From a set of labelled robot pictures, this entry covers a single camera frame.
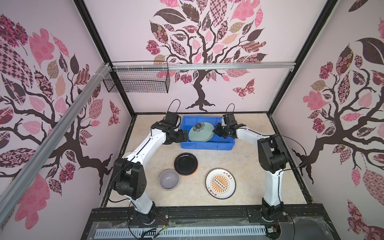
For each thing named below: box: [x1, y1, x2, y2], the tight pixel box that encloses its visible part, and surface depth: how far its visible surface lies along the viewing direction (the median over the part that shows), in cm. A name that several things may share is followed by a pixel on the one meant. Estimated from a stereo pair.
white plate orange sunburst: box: [205, 167, 237, 200], surface depth 85 cm
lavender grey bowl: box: [159, 169, 180, 191], surface depth 85 cm
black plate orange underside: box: [174, 152, 199, 176], surface depth 92 cm
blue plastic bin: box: [180, 116, 236, 151], surface depth 100 cm
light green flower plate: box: [188, 121, 215, 143], surface depth 108 cm
